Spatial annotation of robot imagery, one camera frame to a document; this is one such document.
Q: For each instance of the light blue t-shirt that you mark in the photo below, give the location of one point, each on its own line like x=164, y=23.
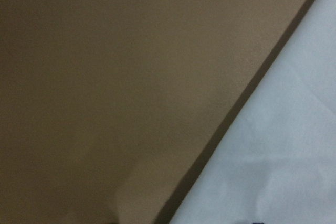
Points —
x=276, y=162

